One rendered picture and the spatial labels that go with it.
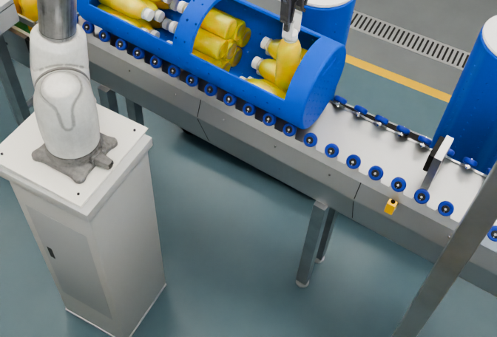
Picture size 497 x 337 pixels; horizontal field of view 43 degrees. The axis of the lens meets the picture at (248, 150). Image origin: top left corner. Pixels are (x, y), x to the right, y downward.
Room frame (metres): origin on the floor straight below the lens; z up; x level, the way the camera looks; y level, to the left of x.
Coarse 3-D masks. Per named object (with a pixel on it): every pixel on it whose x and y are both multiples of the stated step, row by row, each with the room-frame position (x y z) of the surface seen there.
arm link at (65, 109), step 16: (48, 80) 1.11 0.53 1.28; (64, 80) 1.12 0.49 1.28; (80, 80) 1.13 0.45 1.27; (48, 96) 1.06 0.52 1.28; (64, 96) 1.06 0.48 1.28; (80, 96) 1.08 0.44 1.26; (48, 112) 1.04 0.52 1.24; (64, 112) 1.04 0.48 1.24; (80, 112) 1.05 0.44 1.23; (96, 112) 1.10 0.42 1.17; (48, 128) 1.02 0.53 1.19; (64, 128) 1.02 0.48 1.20; (80, 128) 1.04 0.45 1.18; (96, 128) 1.08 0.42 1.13; (48, 144) 1.03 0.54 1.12; (64, 144) 1.02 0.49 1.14; (80, 144) 1.03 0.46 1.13; (96, 144) 1.07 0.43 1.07
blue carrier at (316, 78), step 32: (96, 0) 1.71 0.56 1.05; (192, 0) 1.53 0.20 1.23; (224, 0) 1.67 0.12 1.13; (128, 32) 1.53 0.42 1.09; (160, 32) 1.68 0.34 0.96; (192, 32) 1.44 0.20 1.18; (256, 32) 1.61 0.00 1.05; (192, 64) 1.40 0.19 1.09; (320, 64) 1.30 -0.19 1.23; (256, 96) 1.29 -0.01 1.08; (288, 96) 1.25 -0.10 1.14; (320, 96) 1.32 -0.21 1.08
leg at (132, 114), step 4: (128, 100) 1.81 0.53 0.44; (128, 104) 1.81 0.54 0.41; (132, 104) 1.80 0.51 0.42; (136, 104) 1.81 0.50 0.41; (128, 108) 1.81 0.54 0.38; (132, 108) 1.80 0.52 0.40; (136, 108) 1.80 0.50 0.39; (140, 108) 1.82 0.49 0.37; (128, 112) 1.81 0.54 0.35; (132, 112) 1.80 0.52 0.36; (136, 112) 1.80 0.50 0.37; (140, 112) 1.82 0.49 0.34; (128, 116) 1.82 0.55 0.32; (132, 116) 1.80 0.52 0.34; (136, 116) 1.80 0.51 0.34; (140, 116) 1.82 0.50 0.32; (136, 120) 1.80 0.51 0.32; (140, 120) 1.81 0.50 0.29
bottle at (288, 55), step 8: (296, 40) 1.34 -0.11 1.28; (280, 48) 1.33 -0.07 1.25; (288, 48) 1.32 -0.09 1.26; (296, 48) 1.32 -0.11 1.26; (280, 56) 1.32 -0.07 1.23; (288, 56) 1.31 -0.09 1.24; (296, 56) 1.31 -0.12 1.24; (280, 64) 1.32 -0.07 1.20; (288, 64) 1.31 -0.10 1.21; (296, 64) 1.32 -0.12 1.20; (280, 72) 1.31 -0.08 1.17; (288, 72) 1.31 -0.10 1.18; (280, 80) 1.31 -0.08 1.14; (288, 80) 1.31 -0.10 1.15; (280, 88) 1.31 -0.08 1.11
